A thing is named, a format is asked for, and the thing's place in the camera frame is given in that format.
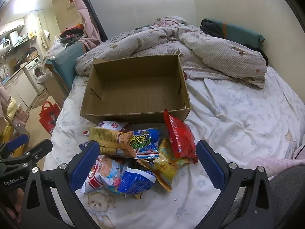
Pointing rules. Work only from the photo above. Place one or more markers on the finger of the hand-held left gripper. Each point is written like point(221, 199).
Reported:
point(35, 150)
point(15, 145)

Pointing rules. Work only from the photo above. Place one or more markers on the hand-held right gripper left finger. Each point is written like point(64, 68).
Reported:
point(84, 165)

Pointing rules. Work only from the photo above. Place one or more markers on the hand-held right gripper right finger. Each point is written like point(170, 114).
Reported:
point(211, 165)

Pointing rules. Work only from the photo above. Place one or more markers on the tan snack packet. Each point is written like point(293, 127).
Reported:
point(109, 138)

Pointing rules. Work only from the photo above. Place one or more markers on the yellow snack packet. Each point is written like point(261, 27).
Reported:
point(166, 168)

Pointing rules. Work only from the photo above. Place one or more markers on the white red label snack packet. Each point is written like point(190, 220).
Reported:
point(112, 125)

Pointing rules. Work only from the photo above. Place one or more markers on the dark blue snack packet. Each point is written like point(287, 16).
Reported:
point(135, 181)

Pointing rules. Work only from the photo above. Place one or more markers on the blue green snack packet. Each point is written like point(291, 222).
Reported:
point(145, 143)

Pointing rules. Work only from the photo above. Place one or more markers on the brown cardboard box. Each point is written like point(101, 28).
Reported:
point(133, 95)

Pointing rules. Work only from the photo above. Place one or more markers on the red tote bag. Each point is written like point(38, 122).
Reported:
point(48, 119)

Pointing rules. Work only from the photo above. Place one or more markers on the white kitchen cabinet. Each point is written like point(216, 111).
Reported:
point(16, 88)

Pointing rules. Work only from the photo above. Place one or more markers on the white printed bed sheet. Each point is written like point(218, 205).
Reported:
point(238, 114)

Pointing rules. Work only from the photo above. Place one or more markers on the pink blanket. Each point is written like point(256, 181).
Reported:
point(278, 165)

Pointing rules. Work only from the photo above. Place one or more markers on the white washing machine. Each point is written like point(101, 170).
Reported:
point(33, 74)

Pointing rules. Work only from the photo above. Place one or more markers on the grey cloth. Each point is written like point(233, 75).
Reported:
point(288, 190)

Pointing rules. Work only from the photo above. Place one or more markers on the clear plastic bag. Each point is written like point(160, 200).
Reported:
point(54, 46)

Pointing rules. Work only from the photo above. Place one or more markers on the white hanging towel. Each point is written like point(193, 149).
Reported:
point(44, 39)

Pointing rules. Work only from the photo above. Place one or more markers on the beige checked duvet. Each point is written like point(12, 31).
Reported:
point(214, 52)

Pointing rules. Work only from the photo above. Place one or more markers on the pile of clothes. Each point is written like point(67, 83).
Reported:
point(70, 34)

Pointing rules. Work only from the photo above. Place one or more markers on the black cloth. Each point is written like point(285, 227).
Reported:
point(261, 53)

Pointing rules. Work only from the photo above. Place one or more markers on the teal cushion with orange stripe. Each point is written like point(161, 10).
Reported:
point(240, 34)

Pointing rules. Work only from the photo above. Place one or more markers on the dark clothing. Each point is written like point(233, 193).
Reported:
point(211, 28)

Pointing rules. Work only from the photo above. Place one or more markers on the black metal post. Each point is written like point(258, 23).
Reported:
point(95, 14)

